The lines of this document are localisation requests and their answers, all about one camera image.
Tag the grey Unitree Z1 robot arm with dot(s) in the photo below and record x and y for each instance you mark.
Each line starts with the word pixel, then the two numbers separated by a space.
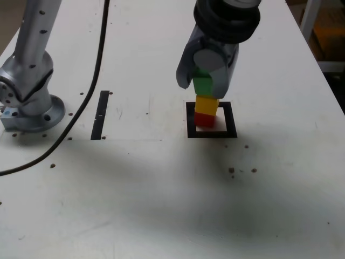
pixel 32 54

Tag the black tape strip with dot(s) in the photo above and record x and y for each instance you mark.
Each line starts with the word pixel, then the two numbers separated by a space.
pixel 101 113

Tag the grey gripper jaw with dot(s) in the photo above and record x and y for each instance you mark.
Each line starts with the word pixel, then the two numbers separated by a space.
pixel 184 70
pixel 221 81

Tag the black tape square outline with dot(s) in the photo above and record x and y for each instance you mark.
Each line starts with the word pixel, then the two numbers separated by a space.
pixel 190 121

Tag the brown cardboard box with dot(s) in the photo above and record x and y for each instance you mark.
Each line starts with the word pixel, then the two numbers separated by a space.
pixel 330 35

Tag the red cube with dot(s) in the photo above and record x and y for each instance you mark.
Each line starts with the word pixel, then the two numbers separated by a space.
pixel 203 120

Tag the green cube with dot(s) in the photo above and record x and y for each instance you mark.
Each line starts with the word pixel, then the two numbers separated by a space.
pixel 202 85

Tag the yellow cube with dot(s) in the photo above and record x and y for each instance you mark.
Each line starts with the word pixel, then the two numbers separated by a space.
pixel 206 105

